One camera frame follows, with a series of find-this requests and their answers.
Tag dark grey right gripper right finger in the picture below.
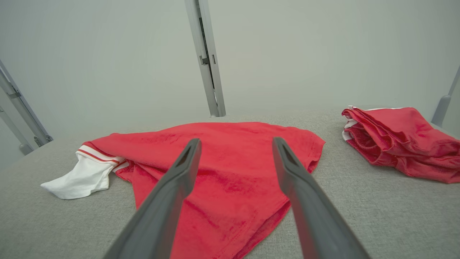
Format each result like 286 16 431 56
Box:
272 136 371 259

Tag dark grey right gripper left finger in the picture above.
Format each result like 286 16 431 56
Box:
103 138 202 259

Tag red T-shirt with white sleeves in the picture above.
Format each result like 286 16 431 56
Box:
40 122 326 259

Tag grey metal partition post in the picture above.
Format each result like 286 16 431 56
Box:
199 0 227 118
0 105 35 156
0 59 54 147
431 65 460 127
184 0 219 118

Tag red shorts with white stripe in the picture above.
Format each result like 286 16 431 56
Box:
341 105 460 184

